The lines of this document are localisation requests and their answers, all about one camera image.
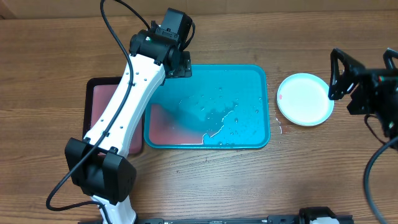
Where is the light blue plate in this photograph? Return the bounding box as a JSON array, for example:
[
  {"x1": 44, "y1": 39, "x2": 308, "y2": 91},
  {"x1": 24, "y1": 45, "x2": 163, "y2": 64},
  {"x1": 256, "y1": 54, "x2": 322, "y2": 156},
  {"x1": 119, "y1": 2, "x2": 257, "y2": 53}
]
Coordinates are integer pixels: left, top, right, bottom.
[{"x1": 276, "y1": 73, "x2": 334, "y2": 126}]

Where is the black tray with pink water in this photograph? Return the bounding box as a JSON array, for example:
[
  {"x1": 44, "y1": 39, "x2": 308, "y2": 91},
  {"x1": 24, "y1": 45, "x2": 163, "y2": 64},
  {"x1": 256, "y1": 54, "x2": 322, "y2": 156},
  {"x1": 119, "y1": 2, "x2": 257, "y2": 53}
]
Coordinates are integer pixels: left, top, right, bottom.
[{"x1": 82, "y1": 77, "x2": 144, "y2": 156}]

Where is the teal plastic tray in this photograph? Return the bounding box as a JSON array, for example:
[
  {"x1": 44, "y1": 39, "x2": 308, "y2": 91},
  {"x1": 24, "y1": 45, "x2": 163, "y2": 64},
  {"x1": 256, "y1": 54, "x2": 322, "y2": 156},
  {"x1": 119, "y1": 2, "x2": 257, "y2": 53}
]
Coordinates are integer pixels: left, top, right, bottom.
[{"x1": 144, "y1": 65, "x2": 271, "y2": 149}]

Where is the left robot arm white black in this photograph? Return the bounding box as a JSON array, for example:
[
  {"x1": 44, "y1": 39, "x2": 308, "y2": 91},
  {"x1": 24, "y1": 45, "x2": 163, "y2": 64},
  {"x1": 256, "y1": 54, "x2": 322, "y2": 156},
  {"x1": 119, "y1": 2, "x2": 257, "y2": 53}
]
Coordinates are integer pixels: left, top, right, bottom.
[{"x1": 65, "y1": 28, "x2": 194, "y2": 223}]

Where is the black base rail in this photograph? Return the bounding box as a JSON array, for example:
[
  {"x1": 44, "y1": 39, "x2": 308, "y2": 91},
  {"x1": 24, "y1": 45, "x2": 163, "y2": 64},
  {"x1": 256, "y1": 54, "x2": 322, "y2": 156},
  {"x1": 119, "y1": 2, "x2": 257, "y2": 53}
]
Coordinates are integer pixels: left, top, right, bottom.
[{"x1": 134, "y1": 215, "x2": 303, "y2": 224}]

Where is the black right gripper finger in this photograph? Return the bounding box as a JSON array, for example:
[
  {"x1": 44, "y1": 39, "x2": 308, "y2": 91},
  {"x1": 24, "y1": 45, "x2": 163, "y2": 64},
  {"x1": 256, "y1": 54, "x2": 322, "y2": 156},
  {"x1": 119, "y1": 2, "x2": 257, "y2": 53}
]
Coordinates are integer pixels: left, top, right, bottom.
[
  {"x1": 383, "y1": 48, "x2": 398, "y2": 70},
  {"x1": 328, "y1": 48, "x2": 365, "y2": 100}
]

